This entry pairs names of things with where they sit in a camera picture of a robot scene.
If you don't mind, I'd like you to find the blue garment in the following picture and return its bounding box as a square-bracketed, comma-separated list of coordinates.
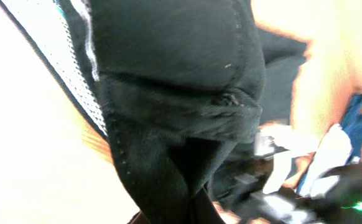
[341, 94, 362, 164]

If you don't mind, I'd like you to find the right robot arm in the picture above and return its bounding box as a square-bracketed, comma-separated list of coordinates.
[210, 125, 362, 223]

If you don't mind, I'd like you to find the black garment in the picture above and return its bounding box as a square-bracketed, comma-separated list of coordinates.
[0, 1, 307, 223]

